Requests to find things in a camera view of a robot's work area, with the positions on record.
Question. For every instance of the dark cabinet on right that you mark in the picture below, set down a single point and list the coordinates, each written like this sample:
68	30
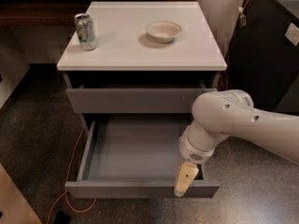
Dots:
263	56

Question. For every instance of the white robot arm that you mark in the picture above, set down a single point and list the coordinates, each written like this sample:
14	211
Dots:
218	115

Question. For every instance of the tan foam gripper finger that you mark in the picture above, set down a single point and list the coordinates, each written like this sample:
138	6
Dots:
187	172

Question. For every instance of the white tag on cabinet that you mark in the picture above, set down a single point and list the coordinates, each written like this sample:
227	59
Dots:
242	17

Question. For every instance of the grey drawer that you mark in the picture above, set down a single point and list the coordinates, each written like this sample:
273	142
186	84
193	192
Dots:
130	156
133	100

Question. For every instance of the white top drawer cabinet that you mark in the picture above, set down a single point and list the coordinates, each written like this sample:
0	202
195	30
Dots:
126	56

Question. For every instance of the grey top drawer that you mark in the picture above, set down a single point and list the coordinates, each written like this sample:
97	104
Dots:
133	100

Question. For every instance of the green white soda can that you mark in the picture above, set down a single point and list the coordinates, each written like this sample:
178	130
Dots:
85	31

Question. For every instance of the wooden board corner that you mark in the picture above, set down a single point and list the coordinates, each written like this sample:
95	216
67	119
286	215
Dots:
14	208

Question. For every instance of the white paper bowl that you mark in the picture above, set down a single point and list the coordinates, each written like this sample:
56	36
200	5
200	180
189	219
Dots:
163	31

